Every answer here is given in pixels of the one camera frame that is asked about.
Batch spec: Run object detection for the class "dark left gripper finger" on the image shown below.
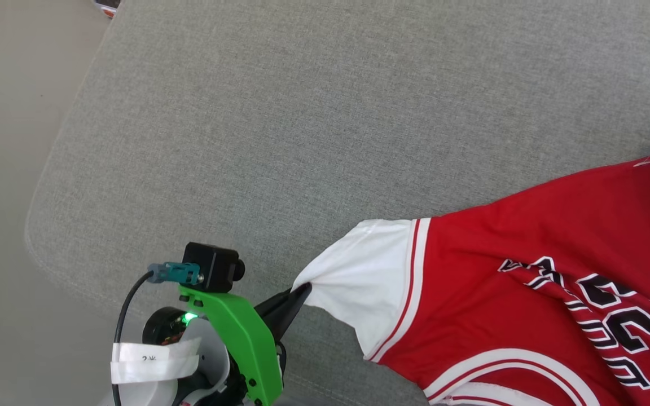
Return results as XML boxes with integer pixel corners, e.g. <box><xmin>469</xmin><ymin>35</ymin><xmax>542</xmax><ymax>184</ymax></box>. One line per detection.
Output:
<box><xmin>254</xmin><ymin>286</ymin><xmax>303</xmax><ymax>328</ymax></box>
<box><xmin>271</xmin><ymin>284</ymin><xmax>313</xmax><ymax>342</ymax></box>

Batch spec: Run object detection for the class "red white basketball jersey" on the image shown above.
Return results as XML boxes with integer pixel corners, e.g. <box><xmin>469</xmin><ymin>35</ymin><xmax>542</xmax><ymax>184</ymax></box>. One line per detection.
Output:
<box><xmin>291</xmin><ymin>148</ymin><xmax>650</xmax><ymax>406</ymax></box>

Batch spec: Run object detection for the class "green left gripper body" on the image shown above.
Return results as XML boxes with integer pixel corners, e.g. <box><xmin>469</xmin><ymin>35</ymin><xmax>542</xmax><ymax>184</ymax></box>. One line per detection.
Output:
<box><xmin>177</xmin><ymin>285</ymin><xmax>284</xmax><ymax>406</ymax></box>

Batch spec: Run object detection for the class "teal cable connector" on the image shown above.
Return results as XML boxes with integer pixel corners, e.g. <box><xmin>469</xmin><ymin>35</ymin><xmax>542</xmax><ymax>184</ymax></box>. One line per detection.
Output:
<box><xmin>147</xmin><ymin>261</ymin><xmax>201</xmax><ymax>284</ymax></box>

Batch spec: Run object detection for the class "white label tape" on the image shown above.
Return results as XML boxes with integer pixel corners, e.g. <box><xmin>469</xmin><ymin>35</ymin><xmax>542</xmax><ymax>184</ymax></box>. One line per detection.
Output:
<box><xmin>111</xmin><ymin>337</ymin><xmax>203</xmax><ymax>385</ymax></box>

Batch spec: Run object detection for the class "thin black camera cable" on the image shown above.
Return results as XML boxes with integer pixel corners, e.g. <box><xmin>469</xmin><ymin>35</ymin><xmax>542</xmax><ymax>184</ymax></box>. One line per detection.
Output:
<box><xmin>112</xmin><ymin>271</ymin><xmax>156</xmax><ymax>406</ymax></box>

